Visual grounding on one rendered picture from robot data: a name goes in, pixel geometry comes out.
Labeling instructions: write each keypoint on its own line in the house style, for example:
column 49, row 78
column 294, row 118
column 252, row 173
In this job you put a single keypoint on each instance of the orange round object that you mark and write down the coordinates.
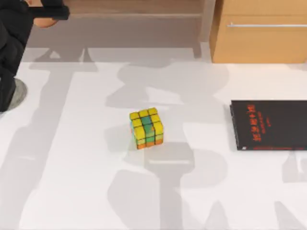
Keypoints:
column 44, row 23

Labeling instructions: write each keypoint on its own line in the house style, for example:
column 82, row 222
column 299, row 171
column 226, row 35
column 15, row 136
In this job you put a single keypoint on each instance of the open wooden shelf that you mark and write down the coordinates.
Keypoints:
column 120, row 26

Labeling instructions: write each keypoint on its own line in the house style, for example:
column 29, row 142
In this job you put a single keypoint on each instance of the grey round plate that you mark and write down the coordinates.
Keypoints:
column 21, row 93

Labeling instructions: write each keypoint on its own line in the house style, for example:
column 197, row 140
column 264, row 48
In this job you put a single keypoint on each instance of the multicoloured puzzle cube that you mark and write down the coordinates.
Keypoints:
column 146, row 128

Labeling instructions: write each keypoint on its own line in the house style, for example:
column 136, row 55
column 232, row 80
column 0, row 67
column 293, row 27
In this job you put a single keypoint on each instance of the wooden cupboard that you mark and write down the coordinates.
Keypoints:
column 259, row 45

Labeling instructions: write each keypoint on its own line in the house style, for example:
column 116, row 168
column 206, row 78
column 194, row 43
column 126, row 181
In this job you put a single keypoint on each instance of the plain wooden drawer front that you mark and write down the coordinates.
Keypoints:
column 263, row 7

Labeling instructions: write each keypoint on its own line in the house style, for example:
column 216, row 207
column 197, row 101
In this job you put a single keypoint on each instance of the black book with red lettering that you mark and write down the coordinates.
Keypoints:
column 271, row 125

